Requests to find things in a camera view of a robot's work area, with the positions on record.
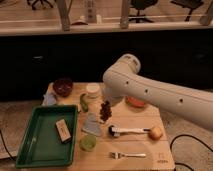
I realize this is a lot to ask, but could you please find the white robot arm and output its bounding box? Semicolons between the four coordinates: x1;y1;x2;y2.
103;54;213;132

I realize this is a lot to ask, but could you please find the dark red bowl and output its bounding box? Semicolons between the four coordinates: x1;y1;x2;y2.
53;78;73;97

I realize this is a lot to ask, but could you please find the office chair left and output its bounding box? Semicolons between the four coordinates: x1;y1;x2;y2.
26;0;53;10

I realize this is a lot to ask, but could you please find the grey folded cloth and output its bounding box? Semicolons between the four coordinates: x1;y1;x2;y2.
82;113;102;137

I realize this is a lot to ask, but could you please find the green plastic cup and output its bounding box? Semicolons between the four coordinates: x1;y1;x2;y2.
80;134;96;152

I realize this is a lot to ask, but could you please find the white handled brush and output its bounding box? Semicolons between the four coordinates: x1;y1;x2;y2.
108;125;149;137

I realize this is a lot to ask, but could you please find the black cable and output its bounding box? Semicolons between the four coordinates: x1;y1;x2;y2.
0;129;16;162
169;134;213;171

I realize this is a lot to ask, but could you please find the dark purple grape bunch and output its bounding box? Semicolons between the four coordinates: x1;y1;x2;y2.
100;101;112;122

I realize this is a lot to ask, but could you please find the silver fork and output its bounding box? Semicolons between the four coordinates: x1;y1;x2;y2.
109;152;146;159

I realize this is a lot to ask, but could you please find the office chair right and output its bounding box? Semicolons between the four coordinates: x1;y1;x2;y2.
171;0;204;22

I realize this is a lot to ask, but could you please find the office chair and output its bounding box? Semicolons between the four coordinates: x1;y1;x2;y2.
171;0;204;22
129;0;158;23
26;0;53;10

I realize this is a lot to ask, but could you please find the light blue cloth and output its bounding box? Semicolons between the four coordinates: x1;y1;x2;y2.
43;93;57;106

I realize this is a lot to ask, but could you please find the green plastic tray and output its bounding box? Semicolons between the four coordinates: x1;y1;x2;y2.
16;105;78;168

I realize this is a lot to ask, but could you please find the wooden block in tray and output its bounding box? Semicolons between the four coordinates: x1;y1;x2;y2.
55;119;71;143

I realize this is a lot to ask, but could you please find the black cable left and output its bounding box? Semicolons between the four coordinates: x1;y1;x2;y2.
0;129;16;162

